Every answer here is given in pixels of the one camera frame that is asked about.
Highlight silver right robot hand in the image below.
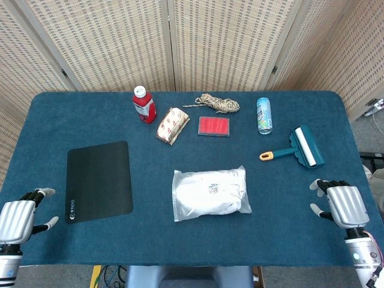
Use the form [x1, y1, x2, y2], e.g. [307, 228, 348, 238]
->
[309, 179, 370, 230]

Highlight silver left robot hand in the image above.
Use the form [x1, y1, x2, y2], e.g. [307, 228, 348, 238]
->
[0, 187, 60, 245]

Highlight white plastic bag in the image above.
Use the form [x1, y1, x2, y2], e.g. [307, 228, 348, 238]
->
[172, 165, 252, 223]

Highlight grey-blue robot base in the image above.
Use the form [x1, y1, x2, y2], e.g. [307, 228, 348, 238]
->
[124, 265, 256, 288]

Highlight teal lint roller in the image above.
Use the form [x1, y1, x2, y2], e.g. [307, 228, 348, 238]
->
[259, 124, 326, 169]

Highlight black mouse pad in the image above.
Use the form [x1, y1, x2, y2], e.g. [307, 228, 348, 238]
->
[65, 140, 134, 224]

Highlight yellow floor strip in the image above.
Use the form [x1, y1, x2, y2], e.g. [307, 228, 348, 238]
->
[89, 265, 103, 288]

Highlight white power strip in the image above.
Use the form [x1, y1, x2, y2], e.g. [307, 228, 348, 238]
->
[365, 98, 384, 117]

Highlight blue drink can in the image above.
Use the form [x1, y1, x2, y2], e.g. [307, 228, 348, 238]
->
[256, 97, 273, 135]

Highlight red ink pad case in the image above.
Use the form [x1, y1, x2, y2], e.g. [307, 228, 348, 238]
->
[197, 116, 230, 137]

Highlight blue felt table cover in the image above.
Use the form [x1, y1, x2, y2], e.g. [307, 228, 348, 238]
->
[0, 91, 384, 268]

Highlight red bottle white cap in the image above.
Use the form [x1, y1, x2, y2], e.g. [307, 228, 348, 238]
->
[132, 86, 157, 124]

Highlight red-printed tissue pack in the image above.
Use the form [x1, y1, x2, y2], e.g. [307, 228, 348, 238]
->
[155, 106, 191, 146]

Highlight woven folding screen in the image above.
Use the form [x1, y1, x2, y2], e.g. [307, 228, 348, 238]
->
[0, 0, 384, 187]

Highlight black equipment frame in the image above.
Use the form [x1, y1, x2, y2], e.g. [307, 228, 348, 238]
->
[359, 151, 384, 175]

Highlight white power cable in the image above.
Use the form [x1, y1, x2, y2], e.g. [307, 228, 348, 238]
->
[371, 110, 384, 136]

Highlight tangled floor cables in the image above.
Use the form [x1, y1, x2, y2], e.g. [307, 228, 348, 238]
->
[100, 265, 128, 288]

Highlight beige rope coil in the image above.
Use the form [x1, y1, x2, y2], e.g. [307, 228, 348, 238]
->
[182, 92, 241, 115]

